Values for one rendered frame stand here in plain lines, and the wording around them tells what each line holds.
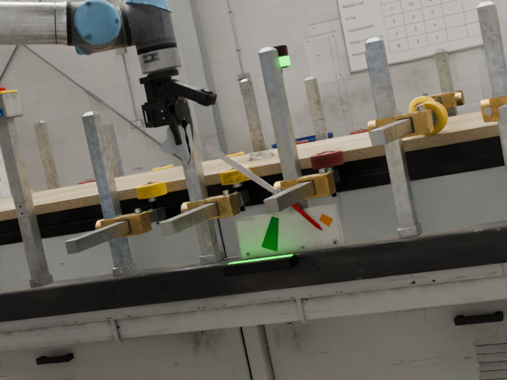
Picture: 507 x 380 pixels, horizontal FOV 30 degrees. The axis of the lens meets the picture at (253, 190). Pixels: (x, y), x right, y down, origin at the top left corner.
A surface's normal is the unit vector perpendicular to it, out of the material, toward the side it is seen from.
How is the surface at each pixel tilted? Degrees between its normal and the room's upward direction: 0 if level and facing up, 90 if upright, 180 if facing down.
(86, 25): 91
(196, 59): 90
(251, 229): 90
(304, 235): 90
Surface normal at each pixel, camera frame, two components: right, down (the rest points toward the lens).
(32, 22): 0.17, 0.14
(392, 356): -0.37, 0.15
